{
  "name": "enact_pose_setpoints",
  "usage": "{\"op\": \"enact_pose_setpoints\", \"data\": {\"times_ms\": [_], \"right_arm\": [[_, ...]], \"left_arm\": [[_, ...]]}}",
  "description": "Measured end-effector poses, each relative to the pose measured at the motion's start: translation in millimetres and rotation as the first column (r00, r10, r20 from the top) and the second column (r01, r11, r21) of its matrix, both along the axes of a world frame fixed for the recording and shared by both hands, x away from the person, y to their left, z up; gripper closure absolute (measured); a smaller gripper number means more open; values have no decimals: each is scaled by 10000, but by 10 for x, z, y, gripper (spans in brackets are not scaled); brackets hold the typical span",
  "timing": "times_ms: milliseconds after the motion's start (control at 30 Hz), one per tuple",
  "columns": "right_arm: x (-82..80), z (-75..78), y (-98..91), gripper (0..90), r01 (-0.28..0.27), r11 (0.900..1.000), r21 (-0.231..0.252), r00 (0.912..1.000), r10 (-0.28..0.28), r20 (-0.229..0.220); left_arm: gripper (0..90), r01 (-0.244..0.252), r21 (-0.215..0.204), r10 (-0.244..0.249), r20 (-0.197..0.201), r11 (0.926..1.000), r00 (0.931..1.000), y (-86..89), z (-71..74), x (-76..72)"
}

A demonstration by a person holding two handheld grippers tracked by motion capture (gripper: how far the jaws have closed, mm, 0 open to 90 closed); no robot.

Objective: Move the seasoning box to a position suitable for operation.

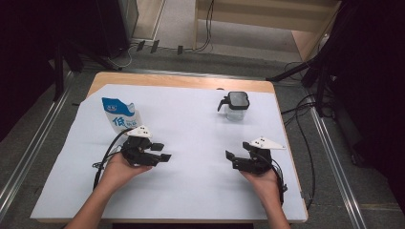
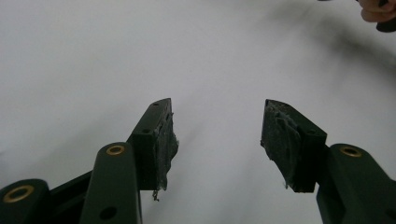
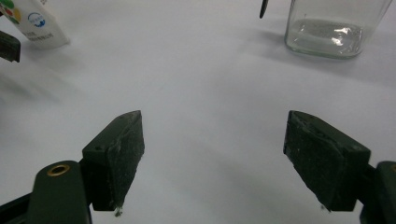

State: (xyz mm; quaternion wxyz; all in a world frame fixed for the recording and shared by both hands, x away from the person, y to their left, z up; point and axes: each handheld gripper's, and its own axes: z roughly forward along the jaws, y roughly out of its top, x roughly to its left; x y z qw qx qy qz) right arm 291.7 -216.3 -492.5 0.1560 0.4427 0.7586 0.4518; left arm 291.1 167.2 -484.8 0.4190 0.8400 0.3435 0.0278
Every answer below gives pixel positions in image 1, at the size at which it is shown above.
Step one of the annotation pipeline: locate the metal floor rail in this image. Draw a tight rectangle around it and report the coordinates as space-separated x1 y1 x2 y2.
309 104 368 229
0 72 75 220

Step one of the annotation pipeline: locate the black tripod stand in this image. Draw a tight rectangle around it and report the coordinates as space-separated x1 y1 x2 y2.
47 31 123 103
266 47 338 118

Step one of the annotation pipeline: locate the black floor cable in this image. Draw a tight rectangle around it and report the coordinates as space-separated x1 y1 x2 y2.
281 94 317 211

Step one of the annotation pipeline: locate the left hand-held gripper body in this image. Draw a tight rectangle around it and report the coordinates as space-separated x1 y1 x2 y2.
120 125 161 167

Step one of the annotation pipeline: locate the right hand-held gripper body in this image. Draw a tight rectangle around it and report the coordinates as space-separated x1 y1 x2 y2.
232 136 287 176

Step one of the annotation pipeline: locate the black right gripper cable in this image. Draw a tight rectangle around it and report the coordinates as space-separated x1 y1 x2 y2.
270 156 288 206

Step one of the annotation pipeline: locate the black hanging cable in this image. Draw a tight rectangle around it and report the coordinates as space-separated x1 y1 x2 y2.
195 0 215 52

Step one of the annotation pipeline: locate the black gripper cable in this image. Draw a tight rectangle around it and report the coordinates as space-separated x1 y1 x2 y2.
92 127 135 192
270 156 288 206

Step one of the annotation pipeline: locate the blue and white milk pouch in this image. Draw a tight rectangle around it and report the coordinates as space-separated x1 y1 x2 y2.
101 96 143 135

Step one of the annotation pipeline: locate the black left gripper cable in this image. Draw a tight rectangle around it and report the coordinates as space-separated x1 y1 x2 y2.
92 127 135 192

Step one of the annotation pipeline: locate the glass jar with black lid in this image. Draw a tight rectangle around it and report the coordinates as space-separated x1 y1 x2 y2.
217 91 250 122

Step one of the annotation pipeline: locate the wooden table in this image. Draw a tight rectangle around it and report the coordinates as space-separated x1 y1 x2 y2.
30 71 309 223

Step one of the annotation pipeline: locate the white floor cable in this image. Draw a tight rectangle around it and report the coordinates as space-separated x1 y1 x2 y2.
107 44 134 70

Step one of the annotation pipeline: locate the white paper sheet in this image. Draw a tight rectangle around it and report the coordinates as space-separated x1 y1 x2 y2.
30 83 308 221

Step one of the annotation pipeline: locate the person's left hand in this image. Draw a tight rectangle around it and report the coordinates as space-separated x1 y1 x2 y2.
103 152 154 192

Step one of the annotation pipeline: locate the person's right hand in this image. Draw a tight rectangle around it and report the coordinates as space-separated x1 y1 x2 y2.
240 168 281 204

